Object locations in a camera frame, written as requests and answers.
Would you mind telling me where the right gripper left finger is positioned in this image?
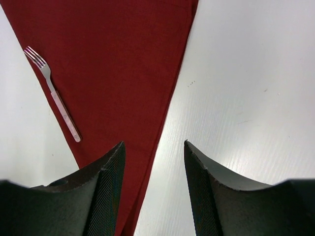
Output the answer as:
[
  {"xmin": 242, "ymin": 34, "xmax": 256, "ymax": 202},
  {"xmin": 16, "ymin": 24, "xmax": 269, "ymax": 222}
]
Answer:
[{"xmin": 0, "ymin": 142, "xmax": 126, "ymax": 236}]

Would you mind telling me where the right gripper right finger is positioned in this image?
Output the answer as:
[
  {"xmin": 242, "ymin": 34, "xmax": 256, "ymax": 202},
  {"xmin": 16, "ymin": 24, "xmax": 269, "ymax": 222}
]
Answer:
[{"xmin": 184, "ymin": 141, "xmax": 315, "ymax": 236}]

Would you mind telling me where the dark red cloth napkin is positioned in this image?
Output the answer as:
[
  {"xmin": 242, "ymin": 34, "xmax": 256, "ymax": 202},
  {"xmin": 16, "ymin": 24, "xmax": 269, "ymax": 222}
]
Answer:
[{"xmin": 0, "ymin": 0, "xmax": 198, "ymax": 236}]

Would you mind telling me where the fork with pink handle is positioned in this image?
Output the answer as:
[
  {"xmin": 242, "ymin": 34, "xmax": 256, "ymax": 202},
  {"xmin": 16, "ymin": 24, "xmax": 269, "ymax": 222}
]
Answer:
[{"xmin": 23, "ymin": 46, "xmax": 81, "ymax": 143}]

